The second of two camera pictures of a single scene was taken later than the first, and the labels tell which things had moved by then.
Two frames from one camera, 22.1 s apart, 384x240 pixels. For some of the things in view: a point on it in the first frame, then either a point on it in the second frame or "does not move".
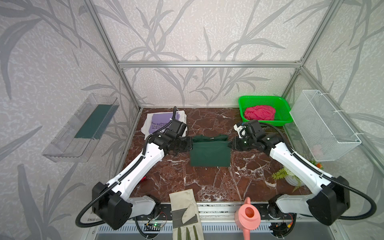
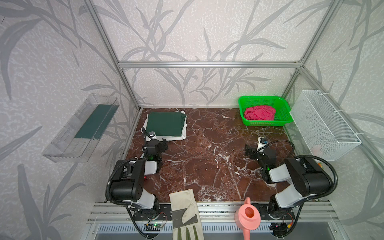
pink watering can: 247,217 does not move
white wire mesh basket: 328,136 does not move
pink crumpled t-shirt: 263,112 does not move
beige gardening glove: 186,223 does not move
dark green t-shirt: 207,152 to 166,123
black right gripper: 236,144 to 252,151
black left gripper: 184,144 to 149,142
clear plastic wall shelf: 78,139 does not move
